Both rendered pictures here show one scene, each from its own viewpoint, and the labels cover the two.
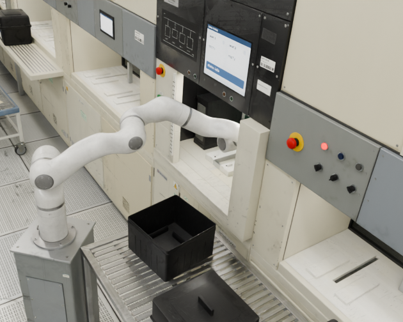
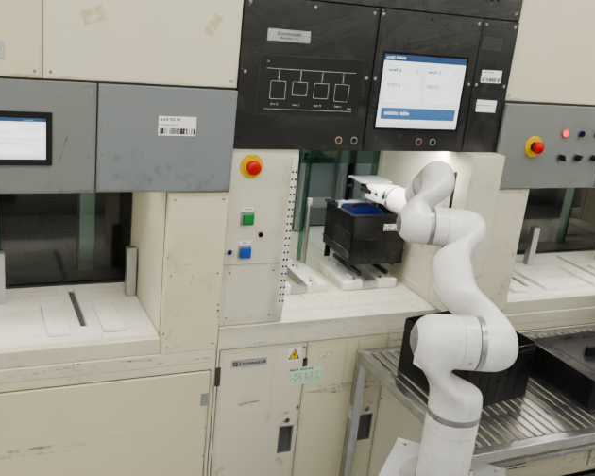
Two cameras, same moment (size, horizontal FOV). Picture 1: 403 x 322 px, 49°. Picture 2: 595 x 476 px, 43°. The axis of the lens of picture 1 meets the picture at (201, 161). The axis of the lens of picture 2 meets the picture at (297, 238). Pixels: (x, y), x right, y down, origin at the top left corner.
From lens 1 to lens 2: 277 cm
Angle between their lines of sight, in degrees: 71
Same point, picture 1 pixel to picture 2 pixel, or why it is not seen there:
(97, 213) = not seen: outside the picture
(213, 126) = not seen: hidden behind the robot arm
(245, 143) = (483, 180)
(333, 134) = (572, 117)
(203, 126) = not seen: hidden behind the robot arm
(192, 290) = (570, 356)
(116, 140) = (480, 238)
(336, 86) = (566, 72)
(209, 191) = (365, 310)
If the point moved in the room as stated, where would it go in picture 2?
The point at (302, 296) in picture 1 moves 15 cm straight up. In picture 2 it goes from (537, 314) to (546, 274)
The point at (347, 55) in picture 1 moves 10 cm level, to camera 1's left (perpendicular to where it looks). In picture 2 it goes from (576, 40) to (580, 42)
